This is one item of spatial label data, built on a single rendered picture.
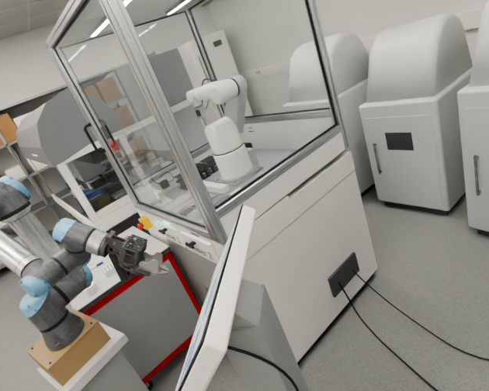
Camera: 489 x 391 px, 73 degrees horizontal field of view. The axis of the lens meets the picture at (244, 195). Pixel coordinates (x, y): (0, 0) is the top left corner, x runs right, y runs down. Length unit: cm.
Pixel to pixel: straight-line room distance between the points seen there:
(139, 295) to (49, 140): 115
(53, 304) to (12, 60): 477
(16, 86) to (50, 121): 342
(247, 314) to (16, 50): 545
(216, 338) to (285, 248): 104
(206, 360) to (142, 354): 156
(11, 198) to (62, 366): 65
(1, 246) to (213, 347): 82
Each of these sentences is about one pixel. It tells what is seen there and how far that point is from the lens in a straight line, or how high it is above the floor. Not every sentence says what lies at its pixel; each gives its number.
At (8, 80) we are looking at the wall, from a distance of 589.
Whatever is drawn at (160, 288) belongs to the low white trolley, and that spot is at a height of 56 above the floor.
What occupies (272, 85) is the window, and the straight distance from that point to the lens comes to 155.
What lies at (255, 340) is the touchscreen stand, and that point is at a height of 98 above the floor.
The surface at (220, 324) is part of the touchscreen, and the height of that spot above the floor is 118.
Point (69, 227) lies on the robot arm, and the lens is 113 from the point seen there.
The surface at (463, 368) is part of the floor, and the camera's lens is 201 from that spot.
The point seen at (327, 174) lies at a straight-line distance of 180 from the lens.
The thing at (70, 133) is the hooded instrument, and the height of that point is 151.
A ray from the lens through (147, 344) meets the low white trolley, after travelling 222.
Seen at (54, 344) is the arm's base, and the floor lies 89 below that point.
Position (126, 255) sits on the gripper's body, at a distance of 108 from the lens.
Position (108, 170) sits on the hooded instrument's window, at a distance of 258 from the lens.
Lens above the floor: 163
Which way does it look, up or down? 23 degrees down
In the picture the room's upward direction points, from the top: 22 degrees counter-clockwise
